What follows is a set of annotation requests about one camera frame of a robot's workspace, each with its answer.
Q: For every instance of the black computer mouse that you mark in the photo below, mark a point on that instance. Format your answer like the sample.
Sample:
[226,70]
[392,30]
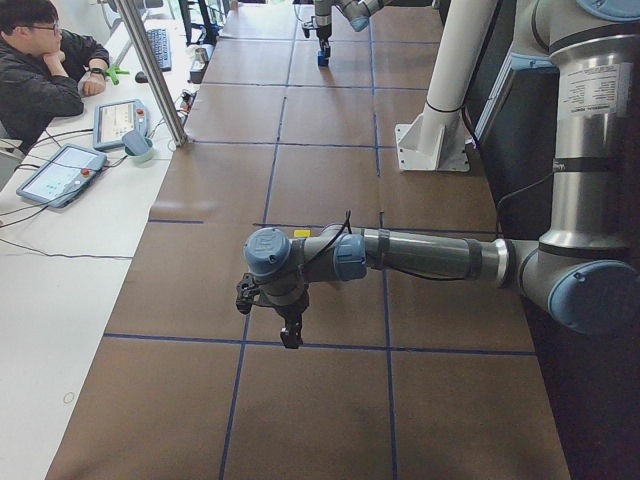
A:
[141,78]

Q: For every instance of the person in black jacket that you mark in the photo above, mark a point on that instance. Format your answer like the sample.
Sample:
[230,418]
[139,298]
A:
[46,71]

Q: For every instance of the metal cup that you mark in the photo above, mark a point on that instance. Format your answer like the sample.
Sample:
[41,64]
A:
[201,55]

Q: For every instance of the blue cube block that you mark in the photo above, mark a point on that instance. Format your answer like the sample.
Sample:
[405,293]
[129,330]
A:
[322,59]

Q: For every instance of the far teach pendant tablet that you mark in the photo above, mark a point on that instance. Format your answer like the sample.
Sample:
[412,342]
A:
[113,120]

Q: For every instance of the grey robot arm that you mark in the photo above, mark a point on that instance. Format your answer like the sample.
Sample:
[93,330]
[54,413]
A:
[357,13]
[577,271]

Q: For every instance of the near teach pendant tablet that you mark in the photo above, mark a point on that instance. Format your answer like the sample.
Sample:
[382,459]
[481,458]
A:
[65,176]

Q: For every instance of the black keyboard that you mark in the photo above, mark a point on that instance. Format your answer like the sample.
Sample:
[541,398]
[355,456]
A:
[159,41]

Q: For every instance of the aluminium frame post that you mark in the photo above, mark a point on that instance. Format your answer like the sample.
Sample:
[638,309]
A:
[136,30]

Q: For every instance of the black electronics box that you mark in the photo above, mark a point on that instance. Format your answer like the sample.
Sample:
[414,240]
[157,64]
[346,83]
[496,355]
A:
[197,70]

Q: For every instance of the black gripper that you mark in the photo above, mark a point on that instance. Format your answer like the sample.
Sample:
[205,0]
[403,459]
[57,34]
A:
[289,312]
[321,31]

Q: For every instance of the teach pendant tablet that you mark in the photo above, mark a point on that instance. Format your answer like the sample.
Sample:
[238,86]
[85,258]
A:
[65,176]
[113,120]

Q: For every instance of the green plastic tool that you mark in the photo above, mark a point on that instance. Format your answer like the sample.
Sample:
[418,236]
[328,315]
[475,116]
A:
[114,72]

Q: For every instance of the white camera pole with base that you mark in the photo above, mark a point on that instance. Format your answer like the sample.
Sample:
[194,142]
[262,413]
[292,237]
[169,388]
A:
[436,139]

